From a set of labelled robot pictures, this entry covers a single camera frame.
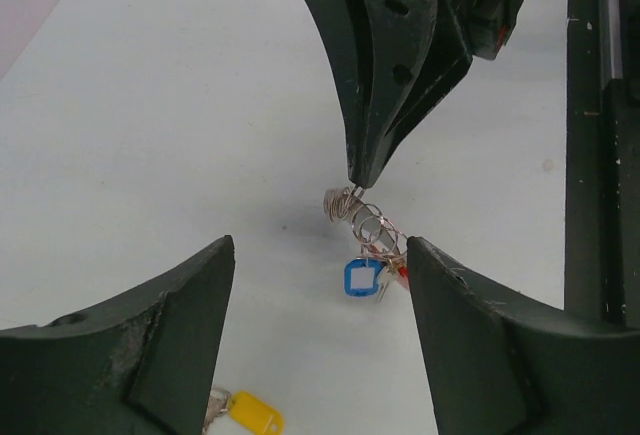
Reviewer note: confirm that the blue frame tag key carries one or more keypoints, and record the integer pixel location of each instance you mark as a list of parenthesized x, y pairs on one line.
[(361, 277)]

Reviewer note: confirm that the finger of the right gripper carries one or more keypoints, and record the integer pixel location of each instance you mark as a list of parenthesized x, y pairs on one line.
[(420, 52), (345, 31)]

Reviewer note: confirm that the red handled keyring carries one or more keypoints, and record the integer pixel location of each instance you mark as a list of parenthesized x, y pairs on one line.
[(376, 235)]

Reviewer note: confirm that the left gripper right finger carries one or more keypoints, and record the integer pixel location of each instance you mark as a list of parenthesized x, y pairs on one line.
[(499, 362)]

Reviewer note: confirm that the yellow tag key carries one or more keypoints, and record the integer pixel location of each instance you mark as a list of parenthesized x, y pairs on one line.
[(395, 271), (244, 408)]

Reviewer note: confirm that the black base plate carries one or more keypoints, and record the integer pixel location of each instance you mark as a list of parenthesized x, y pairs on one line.
[(602, 161)]

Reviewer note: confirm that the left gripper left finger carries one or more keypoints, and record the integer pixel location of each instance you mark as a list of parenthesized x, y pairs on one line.
[(141, 362)]

